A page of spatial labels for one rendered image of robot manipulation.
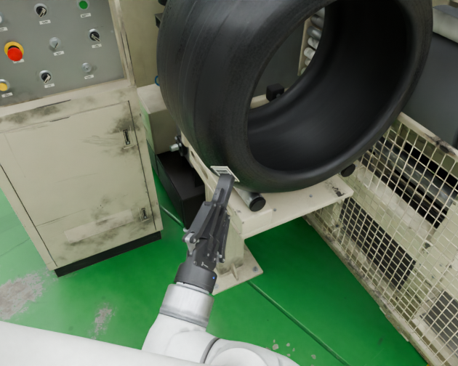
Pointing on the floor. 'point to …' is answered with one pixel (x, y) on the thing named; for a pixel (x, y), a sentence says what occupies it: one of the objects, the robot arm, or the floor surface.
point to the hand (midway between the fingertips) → (223, 190)
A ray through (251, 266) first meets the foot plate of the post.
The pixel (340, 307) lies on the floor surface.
